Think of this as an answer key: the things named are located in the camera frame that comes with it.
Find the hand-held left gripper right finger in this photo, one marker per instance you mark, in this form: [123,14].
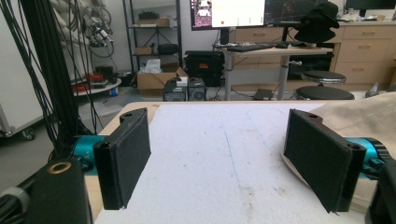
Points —
[317,161]

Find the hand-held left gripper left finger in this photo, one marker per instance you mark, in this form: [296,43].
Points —
[124,161]

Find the beige cloth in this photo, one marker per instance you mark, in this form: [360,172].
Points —
[361,118]

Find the black round stool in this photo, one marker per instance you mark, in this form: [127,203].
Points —
[323,93]
[323,76]

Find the round white table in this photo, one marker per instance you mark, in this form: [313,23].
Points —
[102,87]

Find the white foam sheet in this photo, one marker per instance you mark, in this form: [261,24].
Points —
[202,149]

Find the large cardboard box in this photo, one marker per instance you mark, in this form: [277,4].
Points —
[152,81]

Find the black power unit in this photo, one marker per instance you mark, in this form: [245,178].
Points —
[196,90]
[174,90]

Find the flat black device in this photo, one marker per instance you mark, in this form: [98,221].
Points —
[263,94]

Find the white plastic bag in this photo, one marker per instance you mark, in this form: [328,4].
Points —
[153,66]

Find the wooden standing desk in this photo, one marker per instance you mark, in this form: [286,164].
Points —
[280,51]

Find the black bag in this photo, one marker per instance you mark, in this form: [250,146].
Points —
[168,49]

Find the wooden drawer cabinet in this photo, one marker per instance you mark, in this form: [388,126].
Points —
[364,49]

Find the black equipment case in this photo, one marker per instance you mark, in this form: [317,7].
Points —
[204,67]

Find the black keyboard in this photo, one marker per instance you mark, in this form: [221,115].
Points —
[249,48]

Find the white cabinet on casters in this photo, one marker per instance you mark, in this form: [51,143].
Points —
[15,81]

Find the black hat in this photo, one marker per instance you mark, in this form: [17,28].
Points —
[317,25]

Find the black metal shelf rack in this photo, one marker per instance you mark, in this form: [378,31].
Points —
[179,31]

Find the flat cardboard box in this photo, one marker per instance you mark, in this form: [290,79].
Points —
[155,22]

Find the dark-screen computer monitor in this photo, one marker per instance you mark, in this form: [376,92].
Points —
[286,11]

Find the wide computer monitor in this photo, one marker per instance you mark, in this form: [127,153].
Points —
[236,12]

